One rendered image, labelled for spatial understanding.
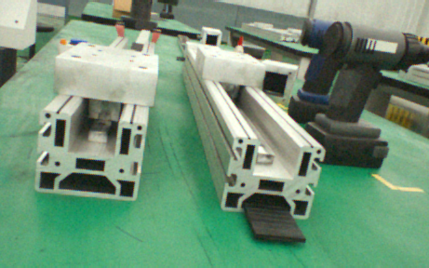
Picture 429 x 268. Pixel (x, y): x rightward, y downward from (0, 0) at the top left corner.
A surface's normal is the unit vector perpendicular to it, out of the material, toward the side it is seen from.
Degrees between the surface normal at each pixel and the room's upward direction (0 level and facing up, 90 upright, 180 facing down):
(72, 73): 90
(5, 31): 90
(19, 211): 0
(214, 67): 90
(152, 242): 0
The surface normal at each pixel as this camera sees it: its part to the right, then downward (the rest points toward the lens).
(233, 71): 0.12, 0.29
